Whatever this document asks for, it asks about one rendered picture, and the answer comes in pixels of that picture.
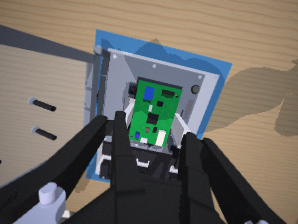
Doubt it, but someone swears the green circuit board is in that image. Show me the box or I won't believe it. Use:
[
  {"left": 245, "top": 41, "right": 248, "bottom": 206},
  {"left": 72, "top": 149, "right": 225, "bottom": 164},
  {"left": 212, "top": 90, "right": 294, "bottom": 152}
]
[{"left": 129, "top": 80, "right": 183, "bottom": 147}]

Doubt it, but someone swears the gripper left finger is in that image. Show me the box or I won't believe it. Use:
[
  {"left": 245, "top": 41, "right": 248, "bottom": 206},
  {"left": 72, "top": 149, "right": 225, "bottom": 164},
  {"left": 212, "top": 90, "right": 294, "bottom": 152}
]
[{"left": 0, "top": 103, "right": 153, "bottom": 224}]

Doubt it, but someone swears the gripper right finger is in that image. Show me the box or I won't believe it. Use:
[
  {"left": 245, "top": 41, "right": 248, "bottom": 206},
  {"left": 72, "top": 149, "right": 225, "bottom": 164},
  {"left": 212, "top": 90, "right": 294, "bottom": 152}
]
[{"left": 171, "top": 113, "right": 287, "bottom": 224}]

